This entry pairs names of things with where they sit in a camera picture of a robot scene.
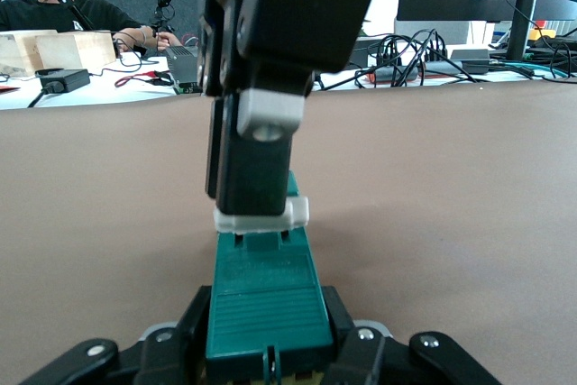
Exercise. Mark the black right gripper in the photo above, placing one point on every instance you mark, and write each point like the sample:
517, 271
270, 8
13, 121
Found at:
306, 6

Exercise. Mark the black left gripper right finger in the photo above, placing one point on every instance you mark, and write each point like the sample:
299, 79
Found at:
360, 358

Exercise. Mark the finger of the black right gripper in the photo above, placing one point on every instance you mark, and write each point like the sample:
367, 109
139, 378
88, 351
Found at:
214, 155
252, 168

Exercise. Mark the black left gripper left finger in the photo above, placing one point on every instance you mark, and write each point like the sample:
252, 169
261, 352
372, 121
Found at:
180, 349

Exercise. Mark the green circuit board module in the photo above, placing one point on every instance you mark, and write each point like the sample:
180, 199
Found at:
266, 313

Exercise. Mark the person left forearm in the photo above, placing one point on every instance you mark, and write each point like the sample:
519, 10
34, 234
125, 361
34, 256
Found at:
133, 34

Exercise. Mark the person left hand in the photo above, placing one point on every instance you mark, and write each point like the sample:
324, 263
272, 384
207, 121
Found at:
165, 41

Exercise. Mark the black ribbed electronics box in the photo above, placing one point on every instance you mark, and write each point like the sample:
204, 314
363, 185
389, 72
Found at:
182, 62

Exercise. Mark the black power adapter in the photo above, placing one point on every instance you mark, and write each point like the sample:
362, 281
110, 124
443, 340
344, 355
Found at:
67, 78

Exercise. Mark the grey power brick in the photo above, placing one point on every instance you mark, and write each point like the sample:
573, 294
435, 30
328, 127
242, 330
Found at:
471, 60

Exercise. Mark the light wooden block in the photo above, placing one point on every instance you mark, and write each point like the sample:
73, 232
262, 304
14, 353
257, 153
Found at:
18, 53
72, 49

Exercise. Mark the black monitor stand pole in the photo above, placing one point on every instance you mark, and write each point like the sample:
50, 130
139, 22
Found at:
525, 6

